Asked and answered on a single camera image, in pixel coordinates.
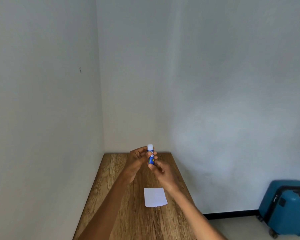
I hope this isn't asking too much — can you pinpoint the person's left hand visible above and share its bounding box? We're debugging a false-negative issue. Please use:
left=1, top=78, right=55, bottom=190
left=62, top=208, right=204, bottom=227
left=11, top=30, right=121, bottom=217
left=122, top=146, right=150, bottom=183

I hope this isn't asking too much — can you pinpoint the person's right hand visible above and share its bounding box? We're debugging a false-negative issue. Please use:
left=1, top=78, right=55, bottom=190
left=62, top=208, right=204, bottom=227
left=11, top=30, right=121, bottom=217
left=146, top=151, right=181, bottom=193

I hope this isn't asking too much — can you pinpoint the blue glue stick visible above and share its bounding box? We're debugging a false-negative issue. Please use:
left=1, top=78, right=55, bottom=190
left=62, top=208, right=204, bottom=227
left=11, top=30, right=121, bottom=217
left=147, top=143, right=155, bottom=165

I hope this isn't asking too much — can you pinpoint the person's right forearm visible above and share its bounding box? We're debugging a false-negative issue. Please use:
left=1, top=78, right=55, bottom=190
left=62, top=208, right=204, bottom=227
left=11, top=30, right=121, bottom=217
left=169, top=185, right=228, bottom=240

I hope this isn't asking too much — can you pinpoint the person's left forearm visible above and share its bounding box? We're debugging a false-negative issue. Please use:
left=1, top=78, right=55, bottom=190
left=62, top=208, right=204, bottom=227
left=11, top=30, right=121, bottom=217
left=77, top=173, right=133, bottom=240

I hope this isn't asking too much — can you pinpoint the white paper sheet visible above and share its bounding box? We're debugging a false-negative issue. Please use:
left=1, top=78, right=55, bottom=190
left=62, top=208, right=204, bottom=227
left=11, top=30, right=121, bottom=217
left=144, top=187, right=168, bottom=207

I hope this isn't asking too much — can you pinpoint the wooden table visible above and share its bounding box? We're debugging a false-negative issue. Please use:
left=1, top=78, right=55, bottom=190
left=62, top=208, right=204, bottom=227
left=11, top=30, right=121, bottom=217
left=72, top=152, right=210, bottom=240

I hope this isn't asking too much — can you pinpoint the blue hard-shell suitcase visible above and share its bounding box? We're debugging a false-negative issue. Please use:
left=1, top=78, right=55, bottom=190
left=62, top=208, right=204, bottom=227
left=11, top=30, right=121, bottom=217
left=257, top=180, right=300, bottom=239

